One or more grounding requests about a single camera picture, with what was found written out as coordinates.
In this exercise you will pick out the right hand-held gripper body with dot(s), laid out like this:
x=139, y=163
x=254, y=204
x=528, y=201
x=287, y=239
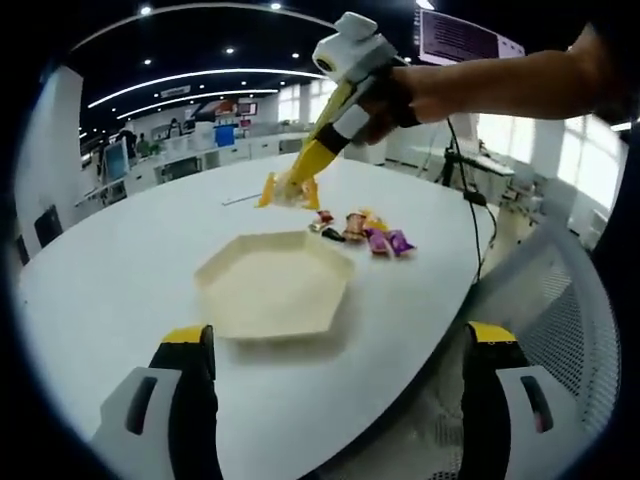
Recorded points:
x=357, y=50

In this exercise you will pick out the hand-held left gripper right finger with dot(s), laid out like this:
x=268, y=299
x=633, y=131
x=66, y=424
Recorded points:
x=500, y=430

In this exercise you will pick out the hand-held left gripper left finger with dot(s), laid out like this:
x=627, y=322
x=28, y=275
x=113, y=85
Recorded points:
x=150, y=430

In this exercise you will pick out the pale yellow food tongs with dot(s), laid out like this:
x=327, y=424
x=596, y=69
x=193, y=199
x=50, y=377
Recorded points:
x=330, y=105

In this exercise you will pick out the small red food packet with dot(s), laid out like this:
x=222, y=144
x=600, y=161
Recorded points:
x=325, y=216

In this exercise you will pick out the yellow clear food packet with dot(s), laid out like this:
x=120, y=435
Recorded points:
x=377, y=219
x=265, y=195

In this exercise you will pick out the black food packet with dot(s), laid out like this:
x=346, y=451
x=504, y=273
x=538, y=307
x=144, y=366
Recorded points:
x=334, y=235

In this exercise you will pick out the purple food packet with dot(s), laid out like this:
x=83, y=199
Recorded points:
x=402, y=244
x=380, y=243

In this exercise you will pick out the beige hexagonal container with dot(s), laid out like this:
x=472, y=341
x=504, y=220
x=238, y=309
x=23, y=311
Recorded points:
x=270, y=290

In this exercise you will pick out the person's right hand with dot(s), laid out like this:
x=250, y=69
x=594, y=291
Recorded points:
x=400, y=100

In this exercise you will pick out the blue storage box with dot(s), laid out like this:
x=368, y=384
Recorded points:
x=225, y=136

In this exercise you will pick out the large display screen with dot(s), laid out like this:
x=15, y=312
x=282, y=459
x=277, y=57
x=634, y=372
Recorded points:
x=465, y=37

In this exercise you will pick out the black tripod stand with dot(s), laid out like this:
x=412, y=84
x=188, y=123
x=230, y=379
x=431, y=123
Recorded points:
x=452, y=170

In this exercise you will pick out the grey mesh office chair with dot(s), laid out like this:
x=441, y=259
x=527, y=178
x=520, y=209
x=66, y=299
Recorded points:
x=550, y=300

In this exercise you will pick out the curved ceiling light strip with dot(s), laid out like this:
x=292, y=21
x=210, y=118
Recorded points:
x=200, y=77

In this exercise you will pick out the white side desk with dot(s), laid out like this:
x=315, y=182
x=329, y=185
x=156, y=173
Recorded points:
x=495, y=165

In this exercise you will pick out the white office desk row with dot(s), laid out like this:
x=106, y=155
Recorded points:
x=150, y=175

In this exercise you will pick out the pale blue screen kiosk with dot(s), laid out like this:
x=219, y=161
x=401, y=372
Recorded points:
x=115, y=162

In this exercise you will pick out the white square pillar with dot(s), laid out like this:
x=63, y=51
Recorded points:
x=50, y=150

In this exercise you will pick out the red wall banner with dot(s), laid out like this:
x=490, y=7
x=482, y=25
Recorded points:
x=225, y=109

